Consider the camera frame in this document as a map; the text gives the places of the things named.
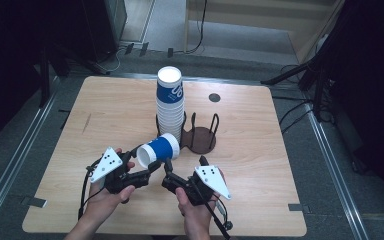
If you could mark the person's left hand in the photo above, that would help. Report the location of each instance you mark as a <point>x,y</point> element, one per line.
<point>103,201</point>

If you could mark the stack of paper cups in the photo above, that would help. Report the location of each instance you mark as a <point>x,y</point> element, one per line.
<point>170,113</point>

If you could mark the dark cabinet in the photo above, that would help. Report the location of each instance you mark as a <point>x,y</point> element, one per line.
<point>115,20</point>

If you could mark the blue white paper cup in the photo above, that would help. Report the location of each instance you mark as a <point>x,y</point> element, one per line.
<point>161,149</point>

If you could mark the light wooden shelf unit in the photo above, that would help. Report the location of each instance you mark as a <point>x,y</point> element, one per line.
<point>246,13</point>

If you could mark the aluminium floor rail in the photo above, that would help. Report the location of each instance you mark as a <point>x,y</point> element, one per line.
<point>333,166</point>
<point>30,130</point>

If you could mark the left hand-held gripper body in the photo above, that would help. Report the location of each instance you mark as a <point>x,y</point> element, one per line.
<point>108,165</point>

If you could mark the dark round table grommet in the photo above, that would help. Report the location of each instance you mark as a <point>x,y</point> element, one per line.
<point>214,97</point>

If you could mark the person's right hand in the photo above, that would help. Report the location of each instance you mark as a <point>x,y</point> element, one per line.
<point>196,216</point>

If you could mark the dark brown cup holder rack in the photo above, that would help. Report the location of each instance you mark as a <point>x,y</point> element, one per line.
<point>200,140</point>

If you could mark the black metal stand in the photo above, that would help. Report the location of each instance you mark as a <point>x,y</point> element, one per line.
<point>44,80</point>
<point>316,90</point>

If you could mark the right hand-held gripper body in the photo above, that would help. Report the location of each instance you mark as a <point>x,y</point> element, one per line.
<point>211,180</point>

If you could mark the dark curtain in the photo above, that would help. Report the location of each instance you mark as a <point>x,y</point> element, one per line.
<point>10,50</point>
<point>373,83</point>

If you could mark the grey tape strip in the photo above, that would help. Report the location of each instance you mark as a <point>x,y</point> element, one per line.
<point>298,207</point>
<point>35,202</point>

